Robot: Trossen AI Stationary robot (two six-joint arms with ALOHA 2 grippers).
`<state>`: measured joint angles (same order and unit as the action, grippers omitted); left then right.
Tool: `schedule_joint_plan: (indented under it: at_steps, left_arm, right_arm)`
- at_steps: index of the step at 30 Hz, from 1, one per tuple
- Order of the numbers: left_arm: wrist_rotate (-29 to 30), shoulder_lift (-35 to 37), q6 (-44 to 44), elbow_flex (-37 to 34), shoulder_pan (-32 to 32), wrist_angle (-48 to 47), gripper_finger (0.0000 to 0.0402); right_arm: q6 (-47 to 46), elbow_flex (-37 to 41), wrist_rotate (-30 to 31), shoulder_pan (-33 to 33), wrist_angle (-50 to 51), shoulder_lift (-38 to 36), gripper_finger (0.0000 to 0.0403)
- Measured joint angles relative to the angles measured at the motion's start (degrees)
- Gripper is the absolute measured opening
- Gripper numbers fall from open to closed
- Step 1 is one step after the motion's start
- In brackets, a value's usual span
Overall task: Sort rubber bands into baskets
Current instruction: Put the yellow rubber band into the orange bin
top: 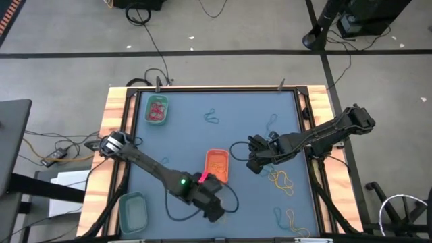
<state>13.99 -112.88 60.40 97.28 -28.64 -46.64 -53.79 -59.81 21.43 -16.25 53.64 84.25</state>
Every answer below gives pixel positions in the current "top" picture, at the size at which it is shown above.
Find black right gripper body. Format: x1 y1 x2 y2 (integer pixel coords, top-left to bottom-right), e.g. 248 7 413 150
248 134 288 165

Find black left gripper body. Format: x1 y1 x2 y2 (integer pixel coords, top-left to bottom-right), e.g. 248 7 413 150
187 172 226 207

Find red rubber band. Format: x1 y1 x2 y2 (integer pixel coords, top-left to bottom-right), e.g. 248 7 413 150
148 101 167 122

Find orange plastic basket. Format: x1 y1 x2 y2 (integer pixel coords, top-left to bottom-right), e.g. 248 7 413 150
205 148 230 184

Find teal plastic basket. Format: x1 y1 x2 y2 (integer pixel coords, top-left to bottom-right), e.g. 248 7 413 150
117 191 149 236
144 94 169 126

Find black office chair base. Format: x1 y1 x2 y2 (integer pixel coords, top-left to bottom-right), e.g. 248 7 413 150
364 181 432 237

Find black floor stand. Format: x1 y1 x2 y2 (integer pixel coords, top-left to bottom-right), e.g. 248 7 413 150
302 0 348 51

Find white cardboard box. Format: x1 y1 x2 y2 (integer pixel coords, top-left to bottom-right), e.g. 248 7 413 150
48 169 92 219

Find black power adapter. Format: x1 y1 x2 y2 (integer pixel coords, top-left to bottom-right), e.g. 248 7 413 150
40 147 68 169

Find black desk leg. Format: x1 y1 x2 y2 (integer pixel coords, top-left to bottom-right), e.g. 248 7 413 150
8 172 87 204

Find black electronics box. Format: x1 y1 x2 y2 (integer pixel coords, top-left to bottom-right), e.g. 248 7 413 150
336 0 413 38

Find black equipment case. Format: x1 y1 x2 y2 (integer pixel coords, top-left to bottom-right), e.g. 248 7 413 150
112 0 167 11

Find grey desk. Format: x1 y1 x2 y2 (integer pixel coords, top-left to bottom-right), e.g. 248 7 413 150
0 99 33 196

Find black mat orange stripes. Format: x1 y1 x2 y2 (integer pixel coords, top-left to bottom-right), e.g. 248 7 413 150
0 0 28 47

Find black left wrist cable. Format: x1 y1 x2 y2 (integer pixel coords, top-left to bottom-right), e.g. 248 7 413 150
164 183 240 223

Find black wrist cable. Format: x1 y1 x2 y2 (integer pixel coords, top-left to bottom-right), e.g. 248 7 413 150
229 140 252 162
164 183 240 223

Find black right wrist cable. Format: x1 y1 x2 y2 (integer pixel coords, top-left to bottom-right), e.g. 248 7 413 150
229 140 252 162

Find black power cable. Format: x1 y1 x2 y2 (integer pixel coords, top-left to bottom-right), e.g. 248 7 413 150
325 25 392 91

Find black cable loop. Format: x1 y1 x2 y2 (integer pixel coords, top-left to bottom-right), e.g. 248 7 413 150
125 67 175 88

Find yellow floor cable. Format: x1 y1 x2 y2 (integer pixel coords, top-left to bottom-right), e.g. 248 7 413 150
22 136 96 163

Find thin black floor cable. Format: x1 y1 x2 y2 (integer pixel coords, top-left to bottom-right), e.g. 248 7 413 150
197 0 230 19

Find black coiled floor cable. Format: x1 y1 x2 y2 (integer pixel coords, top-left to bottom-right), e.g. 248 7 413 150
124 1 169 74

